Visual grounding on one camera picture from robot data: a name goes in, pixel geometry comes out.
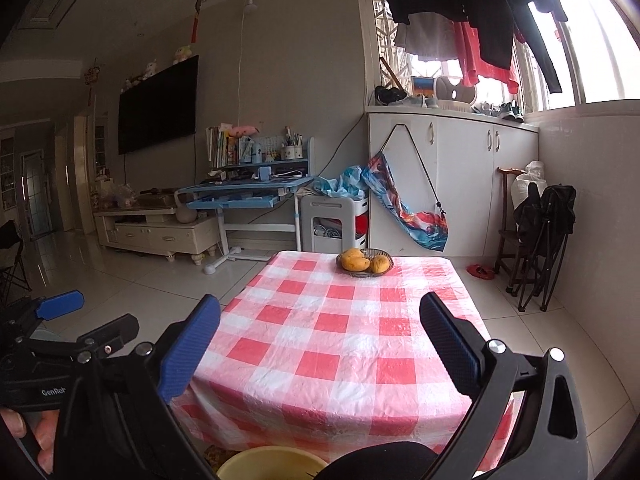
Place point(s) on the grey sneakers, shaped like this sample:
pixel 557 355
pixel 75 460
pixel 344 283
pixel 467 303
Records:
pixel 497 110

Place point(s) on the pink plush toy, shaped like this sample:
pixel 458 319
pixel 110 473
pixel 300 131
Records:
pixel 242 131

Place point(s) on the white sack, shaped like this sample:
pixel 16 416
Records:
pixel 522 185

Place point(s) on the glass panel door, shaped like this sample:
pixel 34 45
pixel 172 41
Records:
pixel 37 195

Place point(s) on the beige kettlebell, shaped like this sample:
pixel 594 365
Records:
pixel 186 215

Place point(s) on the pink checkered tablecloth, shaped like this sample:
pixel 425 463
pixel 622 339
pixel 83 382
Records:
pixel 325 340

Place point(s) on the white plush toy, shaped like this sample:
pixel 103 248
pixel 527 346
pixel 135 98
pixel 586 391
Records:
pixel 183 54
pixel 150 70

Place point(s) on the yellow mango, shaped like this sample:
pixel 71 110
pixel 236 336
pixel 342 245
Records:
pixel 352 252
pixel 356 263
pixel 380 264

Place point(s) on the white rolling cart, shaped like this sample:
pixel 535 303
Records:
pixel 307 215

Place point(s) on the grey hanging garment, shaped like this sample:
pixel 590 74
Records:
pixel 425 35

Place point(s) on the red knot ornament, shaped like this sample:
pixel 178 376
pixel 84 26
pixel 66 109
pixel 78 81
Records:
pixel 196 15

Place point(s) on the blue study desk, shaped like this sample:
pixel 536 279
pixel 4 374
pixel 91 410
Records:
pixel 235 195

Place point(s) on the red hanging garment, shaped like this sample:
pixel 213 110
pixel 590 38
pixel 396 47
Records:
pixel 487 65

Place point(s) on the small blue desk device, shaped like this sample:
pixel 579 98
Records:
pixel 265 174

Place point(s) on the black wall television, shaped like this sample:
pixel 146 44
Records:
pixel 157 105

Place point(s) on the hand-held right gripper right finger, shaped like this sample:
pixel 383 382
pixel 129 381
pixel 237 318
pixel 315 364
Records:
pixel 450 347

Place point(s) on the crumpled blue plastic bag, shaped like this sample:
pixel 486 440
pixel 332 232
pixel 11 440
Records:
pixel 342 182

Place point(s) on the white television cabinet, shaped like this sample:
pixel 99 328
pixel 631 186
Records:
pixel 155 235

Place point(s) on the black hanging jacket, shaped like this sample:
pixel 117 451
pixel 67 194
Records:
pixel 475 0

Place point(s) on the window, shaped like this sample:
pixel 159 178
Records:
pixel 590 50

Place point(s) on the black folding chair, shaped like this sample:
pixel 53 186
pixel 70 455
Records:
pixel 547 225

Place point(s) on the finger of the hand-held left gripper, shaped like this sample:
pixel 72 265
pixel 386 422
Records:
pixel 117 332
pixel 60 305

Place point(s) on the floral orange undercloth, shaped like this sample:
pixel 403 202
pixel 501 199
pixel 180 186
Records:
pixel 217 455

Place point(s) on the clear plastic bag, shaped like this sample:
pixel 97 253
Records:
pixel 117 195

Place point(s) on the row of books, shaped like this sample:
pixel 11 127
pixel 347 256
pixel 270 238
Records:
pixel 222 147

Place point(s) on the red slipper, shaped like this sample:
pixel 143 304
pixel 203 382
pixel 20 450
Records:
pixel 480 271

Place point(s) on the black shoes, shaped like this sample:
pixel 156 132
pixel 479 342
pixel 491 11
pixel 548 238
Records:
pixel 390 96

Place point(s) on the yellow plastic bucket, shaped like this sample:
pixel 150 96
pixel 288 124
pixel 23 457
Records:
pixel 270 465

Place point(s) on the person's left hand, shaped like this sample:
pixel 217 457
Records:
pixel 45 432

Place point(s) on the colourful printed hanging bag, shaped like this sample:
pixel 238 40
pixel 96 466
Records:
pixel 420 225

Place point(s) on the wooden chair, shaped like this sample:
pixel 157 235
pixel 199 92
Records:
pixel 505 210

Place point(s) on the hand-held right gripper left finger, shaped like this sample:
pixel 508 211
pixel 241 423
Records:
pixel 190 347

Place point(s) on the white pen holder cup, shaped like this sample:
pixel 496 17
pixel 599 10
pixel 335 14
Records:
pixel 292 151

